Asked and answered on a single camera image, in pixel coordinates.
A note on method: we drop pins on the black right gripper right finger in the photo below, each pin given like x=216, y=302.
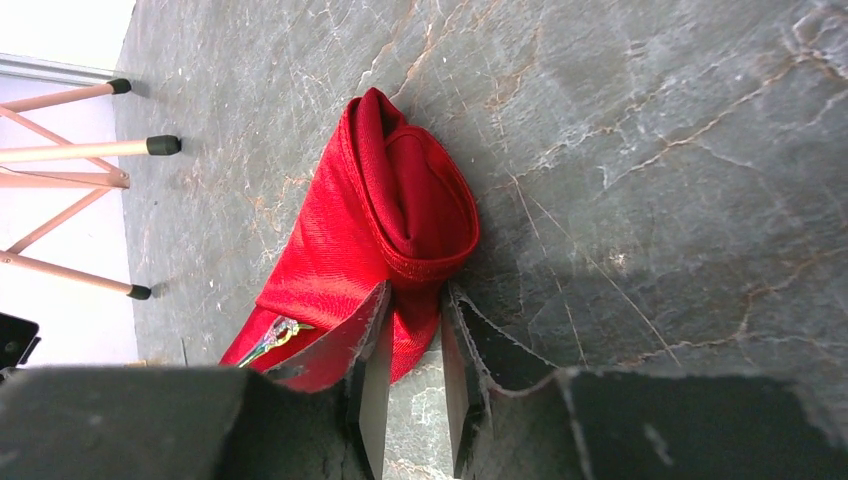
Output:
x=515, y=415

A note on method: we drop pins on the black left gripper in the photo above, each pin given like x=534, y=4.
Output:
x=19, y=337

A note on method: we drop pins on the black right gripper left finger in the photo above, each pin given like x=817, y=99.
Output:
x=320, y=414

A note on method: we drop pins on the iridescent spoon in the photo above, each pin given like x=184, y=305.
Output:
x=278, y=334

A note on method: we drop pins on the red cloth napkin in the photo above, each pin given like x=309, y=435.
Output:
x=386, y=203

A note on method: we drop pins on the pink music stand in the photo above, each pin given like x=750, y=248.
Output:
x=109, y=178

